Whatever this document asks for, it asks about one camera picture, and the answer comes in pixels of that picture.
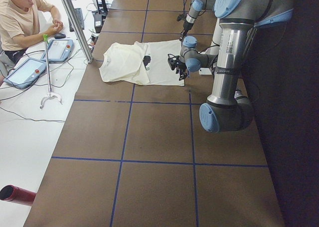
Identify red cylinder tube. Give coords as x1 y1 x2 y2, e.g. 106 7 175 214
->
0 185 36 206

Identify near blue teach pendant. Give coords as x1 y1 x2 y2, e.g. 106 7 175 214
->
4 58 46 89

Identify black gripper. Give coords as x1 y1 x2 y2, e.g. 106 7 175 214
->
179 22 192 41
176 61 188 80

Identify blue teach pendant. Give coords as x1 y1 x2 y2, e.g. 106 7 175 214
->
47 39 74 63
4 58 46 89

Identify cream long-sleeve cat shirt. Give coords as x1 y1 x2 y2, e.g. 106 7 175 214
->
99 40 184 86

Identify black keyboard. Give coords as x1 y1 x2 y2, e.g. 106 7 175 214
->
69 7 85 32

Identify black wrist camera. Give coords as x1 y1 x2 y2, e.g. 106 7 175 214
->
176 14 186 21
167 53 179 70

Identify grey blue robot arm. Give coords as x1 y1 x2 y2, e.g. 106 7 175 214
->
177 0 216 42
168 0 294 133

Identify aluminium frame post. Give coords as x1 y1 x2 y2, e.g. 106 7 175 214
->
61 0 93 63

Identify black computer mouse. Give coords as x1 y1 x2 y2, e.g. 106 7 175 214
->
54 33 66 39

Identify man in beige shirt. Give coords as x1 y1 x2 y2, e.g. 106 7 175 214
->
0 0 64 64

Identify far blue teach pendant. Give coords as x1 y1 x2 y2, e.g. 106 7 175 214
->
47 39 74 63

